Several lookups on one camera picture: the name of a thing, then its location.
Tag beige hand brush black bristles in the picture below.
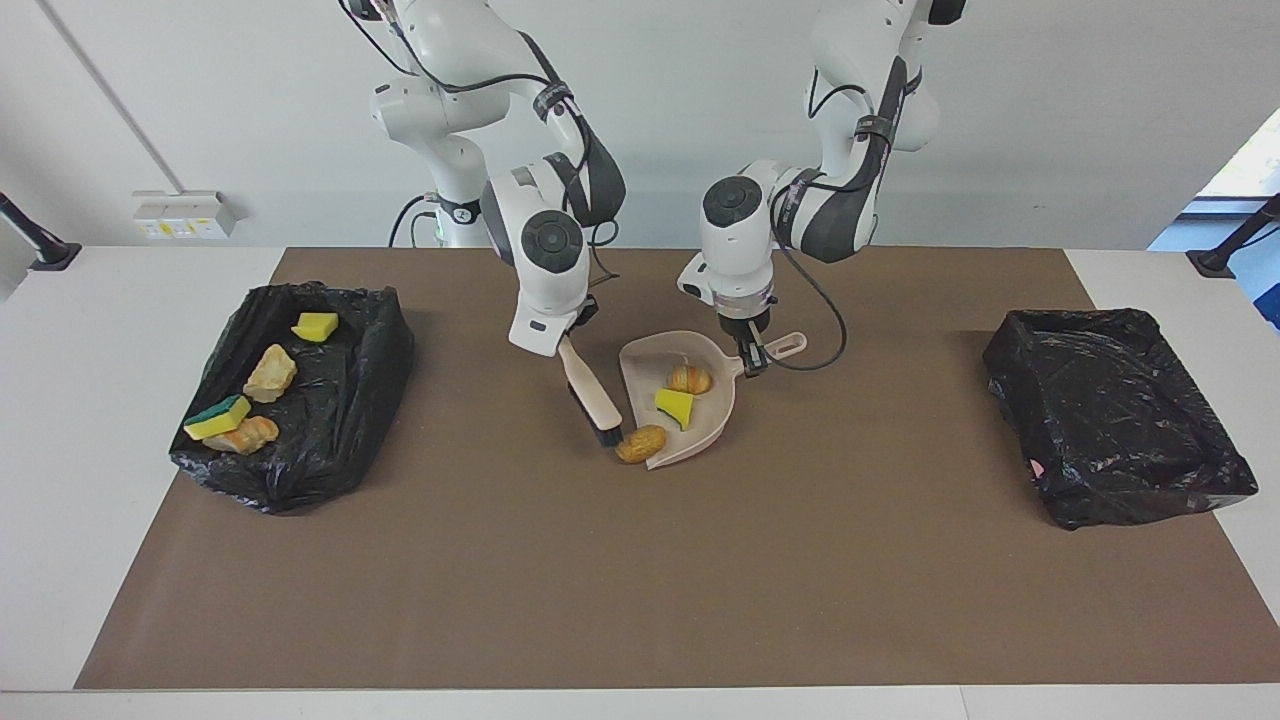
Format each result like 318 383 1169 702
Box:
557 335 625 447

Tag beige plastic dustpan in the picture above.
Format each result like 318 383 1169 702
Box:
618 330 808 471

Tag small yellow sponge wedge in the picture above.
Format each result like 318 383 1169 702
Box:
654 388 697 432

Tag brown toy bread roll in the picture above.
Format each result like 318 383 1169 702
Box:
614 424 668 465

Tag pale beige toy bread chunk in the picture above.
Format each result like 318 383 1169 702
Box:
243 344 299 404

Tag orange striped toy croissant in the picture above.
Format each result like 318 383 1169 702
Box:
203 415 281 456

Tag yellow sponge with green side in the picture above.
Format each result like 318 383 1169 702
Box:
183 394 253 442

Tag loosely crumpled black-bagged bin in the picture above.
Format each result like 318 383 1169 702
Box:
168 281 416 516

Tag black-bagged bin with pink spot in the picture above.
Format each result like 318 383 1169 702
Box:
982 308 1259 531

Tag brown table mat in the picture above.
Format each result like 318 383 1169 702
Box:
75 247 1280 690

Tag black pole stand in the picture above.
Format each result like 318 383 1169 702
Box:
0 190 83 272
1187 193 1280 280

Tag black left arm gripper cable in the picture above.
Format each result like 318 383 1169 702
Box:
770 60 901 373

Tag black arm gripper cable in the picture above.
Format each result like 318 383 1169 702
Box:
340 0 621 291
770 60 901 373

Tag black right arm base cable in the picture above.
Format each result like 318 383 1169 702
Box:
388 193 441 248

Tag black right arm gripper cable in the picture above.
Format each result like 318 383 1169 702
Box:
340 0 621 291

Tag white wall socket box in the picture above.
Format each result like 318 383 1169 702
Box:
133 190 238 241

